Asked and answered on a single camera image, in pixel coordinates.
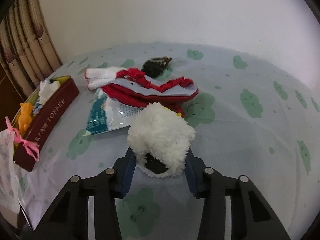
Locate orange rubber toy figure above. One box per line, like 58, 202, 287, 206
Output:
18, 102, 34, 134

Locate teal white plastic packet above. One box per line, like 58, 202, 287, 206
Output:
85, 88, 142, 136

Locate white fluffy plush item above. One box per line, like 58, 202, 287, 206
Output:
127, 103, 196, 178

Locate red grey fabric garment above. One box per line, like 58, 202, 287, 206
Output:
102, 68, 199, 116

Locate white bag with pink ribbon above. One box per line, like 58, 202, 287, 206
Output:
0, 116, 40, 214

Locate gold red toffee tin box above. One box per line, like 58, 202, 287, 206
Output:
14, 75, 79, 172

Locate green cloud pattern tablecloth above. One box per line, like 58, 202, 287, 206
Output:
17, 43, 319, 239

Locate light blue knit sock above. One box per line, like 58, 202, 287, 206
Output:
33, 101, 43, 115

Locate white knit sock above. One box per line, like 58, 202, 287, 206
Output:
39, 79, 61, 105

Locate white sock with red trim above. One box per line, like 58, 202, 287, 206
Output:
84, 66, 126, 90

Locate dark hair clip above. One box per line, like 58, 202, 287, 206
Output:
142, 56, 172, 79

